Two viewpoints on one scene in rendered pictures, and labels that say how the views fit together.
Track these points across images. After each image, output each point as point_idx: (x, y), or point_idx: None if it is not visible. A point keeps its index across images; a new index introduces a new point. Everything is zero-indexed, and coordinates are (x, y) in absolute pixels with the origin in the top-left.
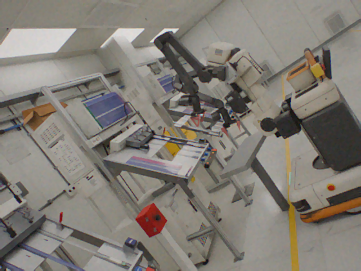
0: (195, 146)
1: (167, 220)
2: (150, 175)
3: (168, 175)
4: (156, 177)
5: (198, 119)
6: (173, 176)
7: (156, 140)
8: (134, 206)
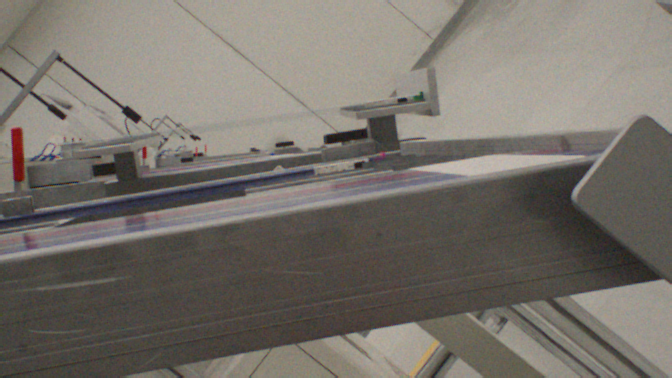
0: (333, 168)
1: None
2: (74, 355)
3: (373, 210)
4: (191, 329)
5: None
6: (458, 197)
7: None
8: None
